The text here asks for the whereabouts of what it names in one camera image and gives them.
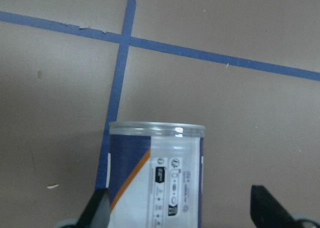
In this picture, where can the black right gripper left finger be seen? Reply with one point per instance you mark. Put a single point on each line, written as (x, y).
(96, 214)

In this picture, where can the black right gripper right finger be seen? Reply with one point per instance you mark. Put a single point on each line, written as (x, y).
(267, 212)

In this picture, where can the clear tennis ball can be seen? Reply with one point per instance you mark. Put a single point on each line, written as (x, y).
(155, 175)

